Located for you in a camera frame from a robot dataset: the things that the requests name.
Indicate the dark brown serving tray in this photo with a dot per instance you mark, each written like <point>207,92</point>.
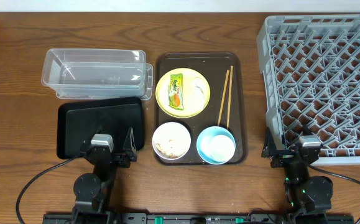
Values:
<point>213,66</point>

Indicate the white bowl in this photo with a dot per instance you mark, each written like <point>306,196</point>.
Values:
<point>175,131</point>

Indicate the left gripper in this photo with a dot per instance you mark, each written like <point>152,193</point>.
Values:
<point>110,156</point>

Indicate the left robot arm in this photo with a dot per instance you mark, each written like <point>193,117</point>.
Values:
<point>93,190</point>

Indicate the rice food scraps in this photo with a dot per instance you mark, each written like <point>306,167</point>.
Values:
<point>169,148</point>

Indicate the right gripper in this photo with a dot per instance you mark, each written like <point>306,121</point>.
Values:
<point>284,158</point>

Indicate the black tray bin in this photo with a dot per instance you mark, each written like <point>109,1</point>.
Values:
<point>78,122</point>

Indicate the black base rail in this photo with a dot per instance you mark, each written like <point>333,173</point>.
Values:
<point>136,218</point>

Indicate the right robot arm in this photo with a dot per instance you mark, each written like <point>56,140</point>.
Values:
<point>310,196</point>

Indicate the clear plastic bin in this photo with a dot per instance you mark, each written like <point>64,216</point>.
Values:
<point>94,74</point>

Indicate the left wooden chopstick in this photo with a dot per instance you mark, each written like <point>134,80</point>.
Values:
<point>223,97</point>

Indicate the light blue bowl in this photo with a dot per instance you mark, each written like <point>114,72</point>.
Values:
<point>203,140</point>

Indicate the green snack wrapper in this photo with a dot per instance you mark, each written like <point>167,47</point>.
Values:
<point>175,90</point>

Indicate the grey dishwasher rack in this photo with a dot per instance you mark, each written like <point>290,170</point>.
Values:
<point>311,70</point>

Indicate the small white cup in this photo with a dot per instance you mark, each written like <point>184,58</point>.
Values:
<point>221,148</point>

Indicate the yellow plate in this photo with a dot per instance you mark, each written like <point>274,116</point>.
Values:
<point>191,106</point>

